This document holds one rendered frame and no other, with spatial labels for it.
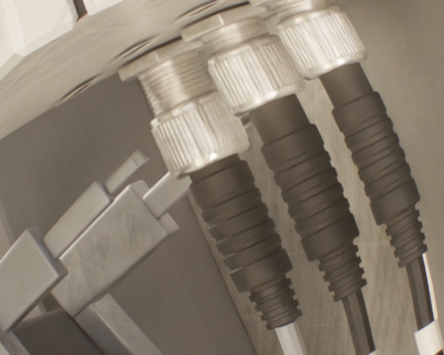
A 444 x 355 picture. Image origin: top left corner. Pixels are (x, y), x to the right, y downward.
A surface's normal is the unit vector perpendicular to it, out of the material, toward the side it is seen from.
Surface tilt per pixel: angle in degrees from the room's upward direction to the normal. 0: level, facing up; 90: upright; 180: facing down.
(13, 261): 62
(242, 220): 45
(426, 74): 90
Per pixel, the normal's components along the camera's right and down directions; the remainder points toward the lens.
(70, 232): -0.44, 0.18
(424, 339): -0.22, 0.08
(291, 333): 0.33, 0.07
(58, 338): 0.66, -0.60
